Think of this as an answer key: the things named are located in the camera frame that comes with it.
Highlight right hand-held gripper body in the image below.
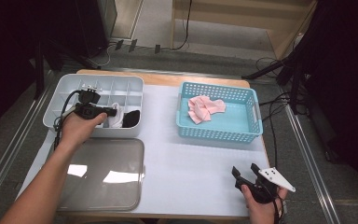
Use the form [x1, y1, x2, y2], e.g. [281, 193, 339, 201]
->
[234, 167, 296, 205]

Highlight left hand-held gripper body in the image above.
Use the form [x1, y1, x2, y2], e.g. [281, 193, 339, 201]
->
[74, 83, 107, 120]

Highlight white sock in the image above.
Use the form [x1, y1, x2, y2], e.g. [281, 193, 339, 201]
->
[108, 102, 125, 129]

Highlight black sock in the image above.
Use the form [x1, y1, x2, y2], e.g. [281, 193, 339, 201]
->
[121, 109, 142, 129]

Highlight white compartment organizer box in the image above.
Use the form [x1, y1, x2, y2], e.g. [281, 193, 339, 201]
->
[42, 73, 145, 139]

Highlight light blue perforated basket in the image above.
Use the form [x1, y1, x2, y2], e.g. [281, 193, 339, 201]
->
[175, 81, 264, 145]

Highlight pink sock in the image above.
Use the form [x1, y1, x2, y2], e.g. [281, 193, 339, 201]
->
[203, 98, 227, 115]
[187, 95, 213, 125]

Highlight person's left hand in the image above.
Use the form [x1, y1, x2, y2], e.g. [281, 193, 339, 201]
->
[60, 112, 108, 152]

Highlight person's right hand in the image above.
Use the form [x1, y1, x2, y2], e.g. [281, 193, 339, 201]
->
[241, 184, 288, 224]

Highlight silver metal tray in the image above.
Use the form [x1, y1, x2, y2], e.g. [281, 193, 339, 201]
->
[55, 138, 145, 213]

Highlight dark cabinet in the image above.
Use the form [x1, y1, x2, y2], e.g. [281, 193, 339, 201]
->
[74, 0, 118, 59]

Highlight black tripod stand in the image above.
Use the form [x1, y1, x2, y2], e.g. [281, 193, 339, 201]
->
[241, 46, 311, 116]

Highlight black curtain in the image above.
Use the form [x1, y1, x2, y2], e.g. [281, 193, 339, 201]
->
[292, 0, 358, 206]
[0, 0, 85, 139]

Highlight right hand-held gripper cable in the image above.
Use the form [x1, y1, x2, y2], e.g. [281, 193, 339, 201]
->
[271, 199, 288, 224]

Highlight hand-held gripper cable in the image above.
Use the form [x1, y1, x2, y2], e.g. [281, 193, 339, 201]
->
[53, 90, 85, 150]
[271, 199, 288, 224]

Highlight left hand-held gripper cable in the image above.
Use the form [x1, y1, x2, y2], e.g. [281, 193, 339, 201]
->
[53, 90, 85, 150]

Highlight black floor cables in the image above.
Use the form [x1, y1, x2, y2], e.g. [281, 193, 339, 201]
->
[255, 56, 293, 185]

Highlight aluminium floor rail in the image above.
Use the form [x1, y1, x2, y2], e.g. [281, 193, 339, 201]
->
[0, 82, 57, 216]
[283, 104, 343, 224]

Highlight white floor cable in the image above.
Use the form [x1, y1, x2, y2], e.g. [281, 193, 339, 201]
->
[97, 43, 115, 68]

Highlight black hanging cable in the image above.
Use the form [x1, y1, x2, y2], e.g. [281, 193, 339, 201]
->
[171, 0, 194, 51]

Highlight wooden shelf frame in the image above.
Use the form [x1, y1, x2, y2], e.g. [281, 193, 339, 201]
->
[171, 0, 320, 61]

